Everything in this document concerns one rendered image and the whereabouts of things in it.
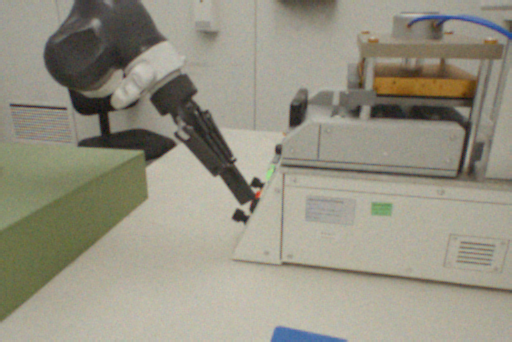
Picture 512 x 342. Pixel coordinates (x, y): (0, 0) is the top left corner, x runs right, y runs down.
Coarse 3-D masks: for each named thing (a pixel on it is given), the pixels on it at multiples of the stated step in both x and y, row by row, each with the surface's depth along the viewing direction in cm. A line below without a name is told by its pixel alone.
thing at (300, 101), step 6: (300, 90) 80; (306, 90) 81; (294, 96) 75; (300, 96) 75; (306, 96) 80; (294, 102) 70; (300, 102) 70; (306, 102) 83; (294, 108) 70; (300, 108) 70; (294, 114) 70; (300, 114) 70; (294, 120) 71; (300, 120) 71
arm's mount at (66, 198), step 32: (0, 160) 88; (32, 160) 87; (64, 160) 87; (96, 160) 86; (128, 160) 87; (0, 192) 70; (32, 192) 70; (64, 192) 69; (96, 192) 77; (128, 192) 88; (0, 224) 58; (32, 224) 62; (64, 224) 69; (96, 224) 78; (0, 256) 57; (32, 256) 63; (64, 256) 70; (0, 288) 58; (32, 288) 64; (0, 320) 58
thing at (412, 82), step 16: (384, 64) 78; (400, 64) 78; (416, 64) 69; (432, 64) 78; (448, 64) 77; (384, 80) 63; (400, 80) 62; (416, 80) 62; (432, 80) 61; (448, 80) 61; (464, 80) 61; (384, 96) 64; (400, 96) 63; (416, 96) 63; (432, 96) 62; (448, 96) 62; (464, 96) 61
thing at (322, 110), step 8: (336, 96) 75; (312, 104) 87; (336, 104) 68; (304, 112) 81; (312, 112) 81; (320, 112) 81; (328, 112) 81; (336, 112) 69; (344, 112) 81; (352, 112) 81; (304, 120) 75; (288, 128) 70; (480, 144) 62; (480, 152) 63; (480, 160) 63
